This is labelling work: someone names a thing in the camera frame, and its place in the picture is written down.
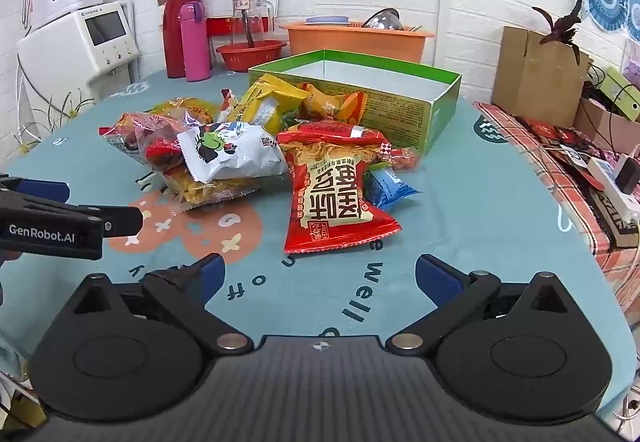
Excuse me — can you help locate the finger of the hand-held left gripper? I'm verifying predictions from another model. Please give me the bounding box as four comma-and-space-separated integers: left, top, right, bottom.
0, 193, 145, 239
0, 176, 71, 205

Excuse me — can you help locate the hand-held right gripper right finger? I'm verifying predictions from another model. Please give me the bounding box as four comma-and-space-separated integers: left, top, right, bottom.
386, 252, 577, 359

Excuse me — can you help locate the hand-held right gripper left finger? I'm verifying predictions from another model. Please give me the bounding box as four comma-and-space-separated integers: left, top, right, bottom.
70, 252, 256, 358

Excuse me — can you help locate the clear yellow snack packet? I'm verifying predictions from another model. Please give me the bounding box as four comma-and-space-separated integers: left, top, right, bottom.
162, 167, 263, 215

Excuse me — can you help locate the clear red snack packet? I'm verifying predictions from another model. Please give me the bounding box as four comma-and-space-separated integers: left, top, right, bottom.
98, 111, 193, 173

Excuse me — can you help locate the blue green snack packet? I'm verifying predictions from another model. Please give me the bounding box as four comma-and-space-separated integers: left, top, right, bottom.
364, 161, 422, 212

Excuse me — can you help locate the small red snack packet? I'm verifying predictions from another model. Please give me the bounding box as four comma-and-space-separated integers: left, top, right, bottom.
382, 142, 421, 173

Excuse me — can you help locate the white snack packet green print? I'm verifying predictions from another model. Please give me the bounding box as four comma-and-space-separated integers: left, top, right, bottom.
177, 121, 290, 183

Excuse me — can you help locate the large red snack packet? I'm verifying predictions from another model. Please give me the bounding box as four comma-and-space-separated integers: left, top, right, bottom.
276, 119, 402, 255

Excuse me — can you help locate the yellow snack packet red label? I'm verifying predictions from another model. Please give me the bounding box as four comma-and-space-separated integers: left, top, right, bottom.
150, 96, 221, 125

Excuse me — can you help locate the red white snack packet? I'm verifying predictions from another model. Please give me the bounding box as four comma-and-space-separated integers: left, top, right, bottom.
220, 88, 241, 115

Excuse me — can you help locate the green cardboard box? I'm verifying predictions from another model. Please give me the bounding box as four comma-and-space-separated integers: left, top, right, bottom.
248, 49, 462, 157

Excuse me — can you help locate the yellow chips packet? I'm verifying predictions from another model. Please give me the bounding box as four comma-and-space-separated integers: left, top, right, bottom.
227, 73, 308, 135

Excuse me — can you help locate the orange snack packet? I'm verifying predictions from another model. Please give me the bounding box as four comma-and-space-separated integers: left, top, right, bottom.
300, 82, 368, 125

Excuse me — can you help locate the teal printed tablecloth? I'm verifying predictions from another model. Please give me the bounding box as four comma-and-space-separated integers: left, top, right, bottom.
0, 67, 626, 423

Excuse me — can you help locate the thin green plant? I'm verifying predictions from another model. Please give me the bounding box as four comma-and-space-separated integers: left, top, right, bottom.
15, 92, 96, 155

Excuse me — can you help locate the white appliance with screen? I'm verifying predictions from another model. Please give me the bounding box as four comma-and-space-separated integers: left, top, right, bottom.
17, 0, 141, 110

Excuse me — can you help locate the checkered cloth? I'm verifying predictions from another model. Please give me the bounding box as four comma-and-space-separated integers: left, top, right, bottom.
472, 101, 640, 310

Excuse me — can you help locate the red printed booklet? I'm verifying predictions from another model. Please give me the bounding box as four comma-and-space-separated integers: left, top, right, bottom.
515, 117, 616, 193

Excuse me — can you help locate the pink bottle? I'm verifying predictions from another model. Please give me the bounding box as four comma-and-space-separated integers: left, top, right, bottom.
179, 0, 211, 82

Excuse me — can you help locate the red thermos jug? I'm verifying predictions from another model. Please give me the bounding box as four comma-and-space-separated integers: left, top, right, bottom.
162, 0, 206, 79

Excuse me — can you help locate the white power strip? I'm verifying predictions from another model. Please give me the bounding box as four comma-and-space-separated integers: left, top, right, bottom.
587, 157, 640, 218

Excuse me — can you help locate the red basin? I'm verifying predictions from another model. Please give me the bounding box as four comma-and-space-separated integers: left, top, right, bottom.
216, 40, 288, 72

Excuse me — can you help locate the black adapter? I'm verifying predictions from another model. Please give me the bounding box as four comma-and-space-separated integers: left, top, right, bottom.
614, 159, 636, 195

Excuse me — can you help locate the small cardboard box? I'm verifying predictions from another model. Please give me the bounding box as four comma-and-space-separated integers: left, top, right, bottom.
575, 97, 640, 155

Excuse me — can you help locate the large cardboard box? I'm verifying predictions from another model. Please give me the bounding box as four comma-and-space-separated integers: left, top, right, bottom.
491, 26, 593, 110

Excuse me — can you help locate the glass pitcher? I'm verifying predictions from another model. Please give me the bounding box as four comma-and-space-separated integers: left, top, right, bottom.
231, 0, 278, 48

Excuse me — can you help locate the orange basin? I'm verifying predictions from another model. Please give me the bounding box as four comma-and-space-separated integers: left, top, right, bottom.
279, 20, 436, 66

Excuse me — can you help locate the small green box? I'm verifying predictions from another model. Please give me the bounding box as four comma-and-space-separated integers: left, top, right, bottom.
600, 67, 640, 120

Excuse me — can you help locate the metal bowl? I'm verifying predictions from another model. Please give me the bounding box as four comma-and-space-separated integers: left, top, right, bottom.
362, 8, 403, 30

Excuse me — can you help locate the dark red plant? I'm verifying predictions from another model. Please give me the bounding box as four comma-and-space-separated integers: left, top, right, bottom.
532, 0, 586, 66

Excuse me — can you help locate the small blue round decoration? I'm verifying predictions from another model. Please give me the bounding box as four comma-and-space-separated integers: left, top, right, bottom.
625, 0, 640, 43

